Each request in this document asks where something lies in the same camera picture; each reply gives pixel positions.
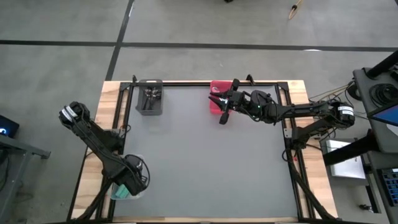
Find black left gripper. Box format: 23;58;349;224
115;154;149;197

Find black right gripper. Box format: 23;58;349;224
207;78;251;113

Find red plastic bin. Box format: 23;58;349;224
209;80;234;115

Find clear plastic bin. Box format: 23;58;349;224
110;154;147;202

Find gray table mat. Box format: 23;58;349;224
113;84;299;218

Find gray plastic bin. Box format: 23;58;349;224
136;78;165;116

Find gray metal table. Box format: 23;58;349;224
0;133;52;215

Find black stand leg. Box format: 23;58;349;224
322;129;383;167

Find black computer tower blue light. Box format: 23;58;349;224
0;114;20;139

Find gray equipment cart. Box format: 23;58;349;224
353;67;398;153

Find white box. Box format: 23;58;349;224
325;139;367;180

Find black diagonal pole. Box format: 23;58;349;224
365;51;398;80

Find blue laptop screen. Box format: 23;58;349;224
366;104;398;128

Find backlit keyboard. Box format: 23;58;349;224
381;167;398;208

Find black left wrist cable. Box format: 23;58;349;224
123;153;151;189

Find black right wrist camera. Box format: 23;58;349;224
218;111;231;126

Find black metal table frame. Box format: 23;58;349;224
67;73;340;224

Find yellow hanging cord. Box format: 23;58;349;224
288;0;304;21

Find tangled floor cables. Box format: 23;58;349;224
307;82;357;103

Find coiled black cable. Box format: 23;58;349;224
369;82;398;108

